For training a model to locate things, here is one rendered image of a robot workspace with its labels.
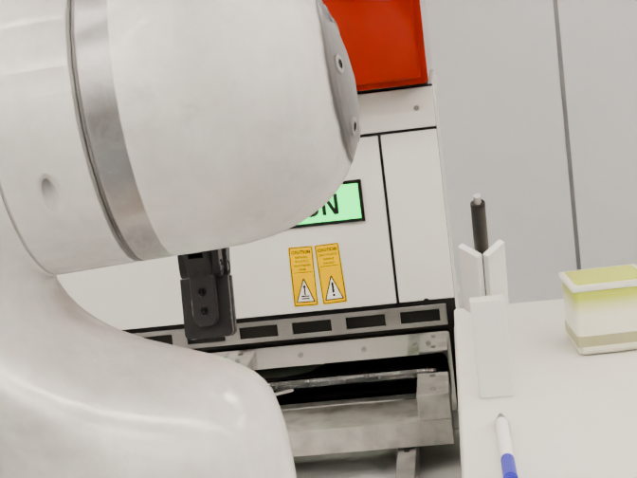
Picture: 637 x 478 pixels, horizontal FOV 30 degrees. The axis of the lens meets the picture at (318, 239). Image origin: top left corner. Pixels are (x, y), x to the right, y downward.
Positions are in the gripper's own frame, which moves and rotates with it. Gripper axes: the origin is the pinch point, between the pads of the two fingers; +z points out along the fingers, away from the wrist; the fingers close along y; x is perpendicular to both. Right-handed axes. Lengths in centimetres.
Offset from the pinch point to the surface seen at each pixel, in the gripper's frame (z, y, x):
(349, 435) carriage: 15, -48, 3
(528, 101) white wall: -41, -203, 35
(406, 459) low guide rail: 17.3, -45.9, 8.9
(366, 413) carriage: 13, -52, 5
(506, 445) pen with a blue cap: 12.0, -10.9, 18.6
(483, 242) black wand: -3.2, -22.4, 18.7
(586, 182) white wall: -21, -207, 47
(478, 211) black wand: -5.6, -19.7, 18.5
